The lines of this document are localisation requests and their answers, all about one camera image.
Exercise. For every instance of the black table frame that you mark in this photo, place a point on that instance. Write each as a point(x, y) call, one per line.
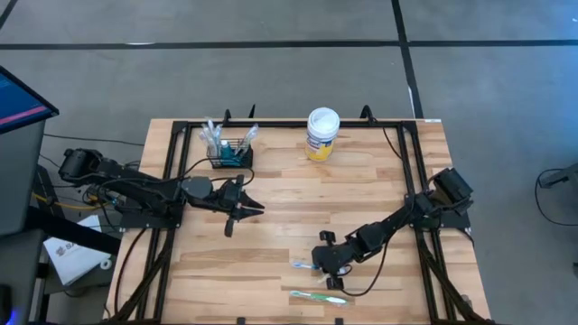
point(293, 123)

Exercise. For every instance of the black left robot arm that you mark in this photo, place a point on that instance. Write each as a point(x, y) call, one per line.
point(126, 185)

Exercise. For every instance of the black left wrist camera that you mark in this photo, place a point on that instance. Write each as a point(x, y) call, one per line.
point(230, 192)

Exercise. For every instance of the white printed paper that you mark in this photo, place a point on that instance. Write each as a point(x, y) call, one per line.
point(72, 253)

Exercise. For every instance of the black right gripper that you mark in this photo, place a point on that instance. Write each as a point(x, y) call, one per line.
point(334, 259)

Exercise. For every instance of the blue screen monitor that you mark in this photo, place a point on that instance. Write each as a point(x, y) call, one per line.
point(18, 99)

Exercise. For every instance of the black stand beam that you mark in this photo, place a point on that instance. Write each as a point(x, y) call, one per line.
point(68, 230)

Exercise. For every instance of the yellow Lysol wipes canister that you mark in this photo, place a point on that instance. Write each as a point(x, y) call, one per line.
point(321, 135)

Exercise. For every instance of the blue toothpaste tube white cap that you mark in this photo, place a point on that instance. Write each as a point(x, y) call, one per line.
point(231, 155)

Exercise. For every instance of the white tape roll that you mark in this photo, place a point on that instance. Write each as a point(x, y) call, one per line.
point(106, 263)

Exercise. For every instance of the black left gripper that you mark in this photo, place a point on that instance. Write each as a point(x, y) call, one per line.
point(228, 207)

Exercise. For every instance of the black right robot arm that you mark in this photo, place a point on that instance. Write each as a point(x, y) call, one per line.
point(406, 216)

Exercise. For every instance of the grey cabinet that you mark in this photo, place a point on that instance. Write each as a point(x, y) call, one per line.
point(18, 180)

